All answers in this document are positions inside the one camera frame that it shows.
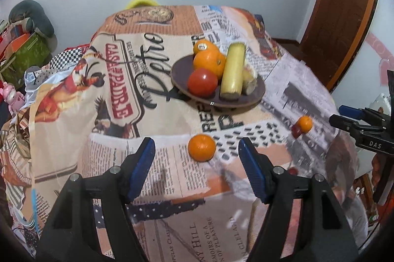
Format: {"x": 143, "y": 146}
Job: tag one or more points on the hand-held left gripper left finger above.
{"x": 143, "y": 169}

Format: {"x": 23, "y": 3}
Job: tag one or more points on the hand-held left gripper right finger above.
{"x": 252, "y": 172}

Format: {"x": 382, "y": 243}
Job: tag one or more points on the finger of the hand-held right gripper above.
{"x": 341, "y": 123}
{"x": 351, "y": 112}

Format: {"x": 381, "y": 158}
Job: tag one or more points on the small tangerine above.
{"x": 201, "y": 147}
{"x": 305, "y": 123}

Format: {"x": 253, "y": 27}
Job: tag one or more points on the peeled pomelo piece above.
{"x": 250, "y": 82}

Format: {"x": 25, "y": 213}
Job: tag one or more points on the purple plate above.
{"x": 181, "y": 77}

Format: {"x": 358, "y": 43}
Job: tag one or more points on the red tomato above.
{"x": 202, "y": 82}

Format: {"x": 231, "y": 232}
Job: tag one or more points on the yellow banana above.
{"x": 232, "y": 71}

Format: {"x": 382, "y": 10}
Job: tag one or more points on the large orange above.
{"x": 204, "y": 47}
{"x": 209, "y": 62}

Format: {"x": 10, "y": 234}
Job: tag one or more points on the small red jujube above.
{"x": 292, "y": 171}
{"x": 295, "y": 132}

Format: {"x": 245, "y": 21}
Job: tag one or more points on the printed newspaper-pattern tablecloth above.
{"x": 92, "y": 126}

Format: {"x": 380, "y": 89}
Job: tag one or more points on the brown wooden door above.
{"x": 341, "y": 9}

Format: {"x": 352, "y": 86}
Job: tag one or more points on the black and white checkered cloth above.
{"x": 66, "y": 57}

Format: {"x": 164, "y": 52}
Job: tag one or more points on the pink toy figure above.
{"x": 12, "y": 97}

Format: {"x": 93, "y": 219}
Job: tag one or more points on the green patterned box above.
{"x": 29, "y": 54}

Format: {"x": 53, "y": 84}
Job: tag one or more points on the red gift boxes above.
{"x": 14, "y": 34}

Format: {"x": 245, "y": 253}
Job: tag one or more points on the grey plush pillow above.
{"x": 34, "y": 14}

